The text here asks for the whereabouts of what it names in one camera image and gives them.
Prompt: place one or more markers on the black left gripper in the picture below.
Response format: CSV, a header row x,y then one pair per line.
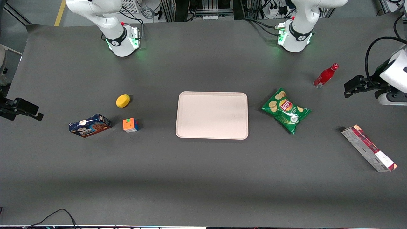
x,y
374,84

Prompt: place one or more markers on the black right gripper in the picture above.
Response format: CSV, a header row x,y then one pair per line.
x,y
7,107

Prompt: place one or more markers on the red tartan cookie box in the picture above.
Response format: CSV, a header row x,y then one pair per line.
x,y
369,148

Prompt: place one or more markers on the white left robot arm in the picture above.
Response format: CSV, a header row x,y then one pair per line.
x,y
297,35

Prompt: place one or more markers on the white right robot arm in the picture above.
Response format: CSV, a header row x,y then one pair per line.
x,y
119,41

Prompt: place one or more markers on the blue chocolate cookie box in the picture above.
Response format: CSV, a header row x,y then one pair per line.
x,y
90,126

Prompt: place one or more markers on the beige plastic tray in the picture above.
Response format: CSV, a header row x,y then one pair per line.
x,y
211,115

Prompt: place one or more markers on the red soda bottle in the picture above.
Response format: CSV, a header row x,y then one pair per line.
x,y
324,77

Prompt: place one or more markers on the green chips bag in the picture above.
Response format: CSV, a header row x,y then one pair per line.
x,y
284,111

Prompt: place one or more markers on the yellow lemon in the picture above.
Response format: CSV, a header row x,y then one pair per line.
x,y
122,101

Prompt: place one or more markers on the orange puzzle cube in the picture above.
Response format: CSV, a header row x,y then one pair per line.
x,y
129,125

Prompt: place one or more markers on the white power strip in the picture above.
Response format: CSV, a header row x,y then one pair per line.
x,y
276,11

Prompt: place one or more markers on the white mesh panel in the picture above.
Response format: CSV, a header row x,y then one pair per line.
x,y
130,5

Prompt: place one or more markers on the grey table mat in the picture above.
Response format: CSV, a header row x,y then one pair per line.
x,y
203,181

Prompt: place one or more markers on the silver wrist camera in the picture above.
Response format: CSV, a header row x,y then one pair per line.
x,y
392,99

